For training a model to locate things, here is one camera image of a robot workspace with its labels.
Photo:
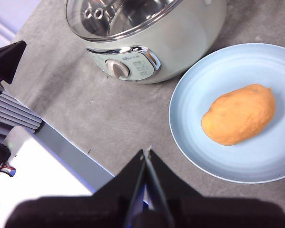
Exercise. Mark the blue round plate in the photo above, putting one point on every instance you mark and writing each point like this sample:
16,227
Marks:
192,114

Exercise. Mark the grey ribbed metal rail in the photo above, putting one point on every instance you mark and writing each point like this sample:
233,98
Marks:
16,111

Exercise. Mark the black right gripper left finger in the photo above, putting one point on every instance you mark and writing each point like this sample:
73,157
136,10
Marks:
85,211

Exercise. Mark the orange-brown potato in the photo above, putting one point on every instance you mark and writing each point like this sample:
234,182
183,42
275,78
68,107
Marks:
239,114

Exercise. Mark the white base panel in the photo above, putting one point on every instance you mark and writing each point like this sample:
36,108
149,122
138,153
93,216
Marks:
37,171

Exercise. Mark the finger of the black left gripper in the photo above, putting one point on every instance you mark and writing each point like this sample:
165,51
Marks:
6,59

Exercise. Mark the pale green electric steamer pot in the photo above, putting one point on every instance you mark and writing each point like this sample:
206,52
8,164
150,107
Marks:
180,47

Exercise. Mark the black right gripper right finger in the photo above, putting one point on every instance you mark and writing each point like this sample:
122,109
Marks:
216,213

